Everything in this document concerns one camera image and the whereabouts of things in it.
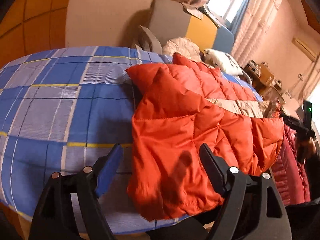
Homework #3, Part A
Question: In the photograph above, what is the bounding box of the beige patterned right curtain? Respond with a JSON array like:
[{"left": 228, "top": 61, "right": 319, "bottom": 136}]
[{"left": 231, "top": 0, "right": 283, "bottom": 67}]

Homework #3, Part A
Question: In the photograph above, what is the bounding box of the white printed pillow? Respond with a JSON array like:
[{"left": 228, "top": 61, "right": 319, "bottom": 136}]
[{"left": 204, "top": 48, "right": 242, "bottom": 76}]

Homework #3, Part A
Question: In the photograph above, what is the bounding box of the orange down puffer jacket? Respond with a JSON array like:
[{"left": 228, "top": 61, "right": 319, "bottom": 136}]
[{"left": 127, "top": 54, "right": 284, "bottom": 221}]

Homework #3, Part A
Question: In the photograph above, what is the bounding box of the wooden desk with clutter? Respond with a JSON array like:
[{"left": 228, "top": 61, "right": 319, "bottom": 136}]
[{"left": 244, "top": 60, "right": 282, "bottom": 94}]

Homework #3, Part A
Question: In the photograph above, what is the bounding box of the orange wooden wardrobe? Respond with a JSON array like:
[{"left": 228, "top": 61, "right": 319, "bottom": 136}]
[{"left": 1, "top": 0, "right": 69, "bottom": 66}]

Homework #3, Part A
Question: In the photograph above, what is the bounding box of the grey pillow by headboard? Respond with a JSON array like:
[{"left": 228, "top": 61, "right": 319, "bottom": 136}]
[{"left": 131, "top": 25, "right": 162, "bottom": 54}]

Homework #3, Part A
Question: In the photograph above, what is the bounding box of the beige quilted blanket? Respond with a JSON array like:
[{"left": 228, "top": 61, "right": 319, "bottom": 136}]
[{"left": 162, "top": 37, "right": 202, "bottom": 62}]

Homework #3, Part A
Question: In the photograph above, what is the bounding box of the wall air conditioner unit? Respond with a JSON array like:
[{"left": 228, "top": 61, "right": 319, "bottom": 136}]
[{"left": 292, "top": 37, "right": 317, "bottom": 62}]

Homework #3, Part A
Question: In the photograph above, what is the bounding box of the blue plaid bed sheet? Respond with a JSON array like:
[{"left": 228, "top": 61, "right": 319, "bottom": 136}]
[{"left": 0, "top": 45, "right": 263, "bottom": 235}]

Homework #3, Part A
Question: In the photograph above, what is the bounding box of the bright window with frame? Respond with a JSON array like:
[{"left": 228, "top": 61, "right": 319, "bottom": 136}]
[{"left": 207, "top": 0, "right": 249, "bottom": 28}]

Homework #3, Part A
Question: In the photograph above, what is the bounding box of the wicker back wooden chair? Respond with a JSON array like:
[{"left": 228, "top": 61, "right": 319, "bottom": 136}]
[{"left": 259, "top": 86, "right": 285, "bottom": 105}]

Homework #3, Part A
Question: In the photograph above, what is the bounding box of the red pink puffer garment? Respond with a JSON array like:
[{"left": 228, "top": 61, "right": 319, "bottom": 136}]
[{"left": 271, "top": 125, "right": 310, "bottom": 206}]

